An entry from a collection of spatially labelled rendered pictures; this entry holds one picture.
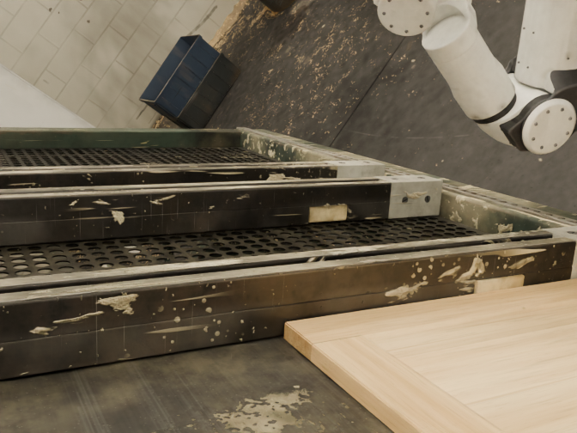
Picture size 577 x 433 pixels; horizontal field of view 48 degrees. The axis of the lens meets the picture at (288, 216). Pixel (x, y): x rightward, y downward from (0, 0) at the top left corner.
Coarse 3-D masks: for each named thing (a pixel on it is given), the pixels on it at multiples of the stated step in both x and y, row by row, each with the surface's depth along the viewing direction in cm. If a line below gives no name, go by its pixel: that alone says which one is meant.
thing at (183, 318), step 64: (256, 256) 70; (320, 256) 72; (384, 256) 73; (448, 256) 76; (512, 256) 81; (576, 256) 87; (0, 320) 54; (64, 320) 56; (128, 320) 59; (192, 320) 62; (256, 320) 65
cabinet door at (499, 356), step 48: (528, 288) 82; (576, 288) 83; (288, 336) 66; (336, 336) 64; (384, 336) 65; (432, 336) 66; (480, 336) 67; (528, 336) 68; (576, 336) 68; (384, 384) 55; (432, 384) 55; (480, 384) 56; (528, 384) 57; (576, 384) 58; (432, 432) 48; (480, 432) 48; (528, 432) 49; (576, 432) 50
